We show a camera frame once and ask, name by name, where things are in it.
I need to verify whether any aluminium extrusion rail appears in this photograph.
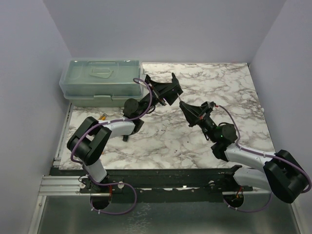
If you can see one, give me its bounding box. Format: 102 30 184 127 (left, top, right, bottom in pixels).
38 176 91 196

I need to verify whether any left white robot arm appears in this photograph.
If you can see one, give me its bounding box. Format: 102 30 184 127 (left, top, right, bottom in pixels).
67 73 183 193

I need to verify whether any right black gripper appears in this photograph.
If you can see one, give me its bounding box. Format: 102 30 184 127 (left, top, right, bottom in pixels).
180 104 219 143

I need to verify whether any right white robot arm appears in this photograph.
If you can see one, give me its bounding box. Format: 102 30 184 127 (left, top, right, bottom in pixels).
179 101 312 203

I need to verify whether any yellow utility knife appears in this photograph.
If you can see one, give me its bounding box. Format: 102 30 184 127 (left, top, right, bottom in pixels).
98 113 107 120

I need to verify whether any green translucent plastic toolbox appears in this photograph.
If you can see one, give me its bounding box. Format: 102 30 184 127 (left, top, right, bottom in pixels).
59 59 144 107

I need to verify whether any black socket tool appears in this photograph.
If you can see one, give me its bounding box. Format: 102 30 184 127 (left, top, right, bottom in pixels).
122 136 129 142

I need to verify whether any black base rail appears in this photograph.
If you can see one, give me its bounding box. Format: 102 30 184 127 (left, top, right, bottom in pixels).
50 166 252 207

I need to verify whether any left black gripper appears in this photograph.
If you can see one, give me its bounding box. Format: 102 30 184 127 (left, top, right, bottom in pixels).
137 79 182 118

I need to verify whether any black padlock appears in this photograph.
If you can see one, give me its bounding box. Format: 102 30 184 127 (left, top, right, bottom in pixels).
171 73 182 92

